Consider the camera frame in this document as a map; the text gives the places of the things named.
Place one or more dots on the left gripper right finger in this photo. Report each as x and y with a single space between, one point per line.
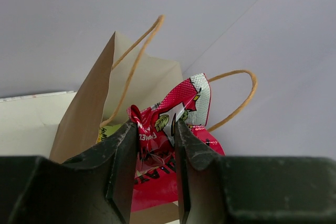
213 188

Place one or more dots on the light green snack packet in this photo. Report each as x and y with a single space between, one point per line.
106 131

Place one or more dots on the red snack packet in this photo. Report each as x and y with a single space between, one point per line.
155 175

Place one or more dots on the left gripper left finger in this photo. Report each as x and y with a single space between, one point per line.
94 186

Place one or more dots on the brown paper bag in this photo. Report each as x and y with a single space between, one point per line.
124 75

